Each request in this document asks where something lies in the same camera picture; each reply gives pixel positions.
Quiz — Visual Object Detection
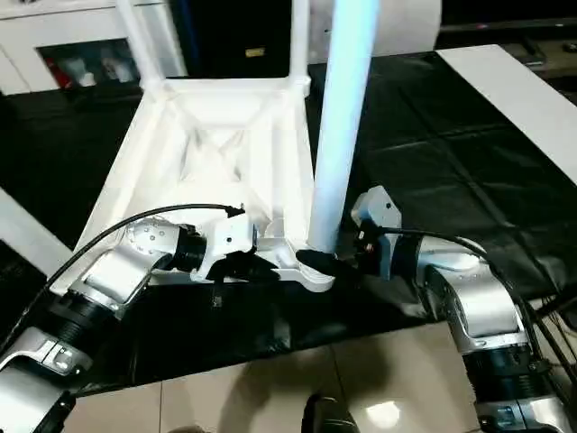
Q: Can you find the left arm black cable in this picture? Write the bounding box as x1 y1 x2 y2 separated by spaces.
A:
0 203 247 345

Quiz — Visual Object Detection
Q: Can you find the white plastic table top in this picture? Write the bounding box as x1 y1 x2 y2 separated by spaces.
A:
48 74 337 294

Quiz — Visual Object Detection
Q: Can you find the white cabinet with glass doors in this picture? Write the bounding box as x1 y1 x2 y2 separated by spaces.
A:
0 0 189 97

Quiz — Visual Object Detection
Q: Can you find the white plastic table leg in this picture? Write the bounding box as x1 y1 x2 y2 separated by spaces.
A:
0 187 76 277
115 0 169 92
290 0 313 90
307 0 383 253

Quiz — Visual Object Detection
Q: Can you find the black flat monitor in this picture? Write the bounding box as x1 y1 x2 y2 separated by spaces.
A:
439 20 577 47

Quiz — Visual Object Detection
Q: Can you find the black mat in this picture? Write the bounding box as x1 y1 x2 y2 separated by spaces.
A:
0 51 577 398

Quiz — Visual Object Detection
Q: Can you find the white flat board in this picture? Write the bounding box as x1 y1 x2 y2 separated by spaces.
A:
435 43 577 189

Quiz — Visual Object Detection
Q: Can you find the black glossy round object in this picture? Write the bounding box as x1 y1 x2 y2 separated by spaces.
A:
302 392 360 433

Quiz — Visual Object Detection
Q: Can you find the grey cushion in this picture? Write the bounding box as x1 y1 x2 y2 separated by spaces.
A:
310 0 446 65

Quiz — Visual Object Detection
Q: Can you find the black floor stand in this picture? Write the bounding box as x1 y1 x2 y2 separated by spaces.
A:
536 288 577 318

